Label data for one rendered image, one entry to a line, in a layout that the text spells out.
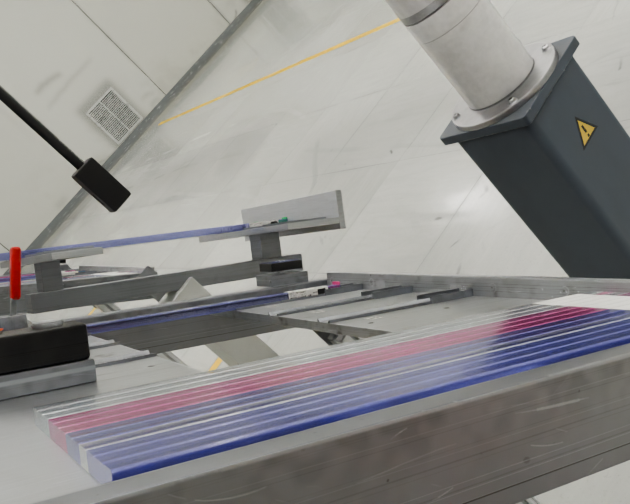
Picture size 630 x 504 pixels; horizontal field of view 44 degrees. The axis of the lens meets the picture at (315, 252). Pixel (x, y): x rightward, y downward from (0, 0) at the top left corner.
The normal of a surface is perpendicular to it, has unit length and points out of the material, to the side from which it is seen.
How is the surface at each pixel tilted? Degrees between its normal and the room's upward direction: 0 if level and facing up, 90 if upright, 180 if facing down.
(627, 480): 0
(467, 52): 90
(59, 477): 42
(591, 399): 90
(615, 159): 90
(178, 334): 90
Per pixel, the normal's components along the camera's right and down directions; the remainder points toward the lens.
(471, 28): 0.20, 0.33
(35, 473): -0.11, -0.99
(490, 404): 0.51, 0.00
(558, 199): -0.53, 0.76
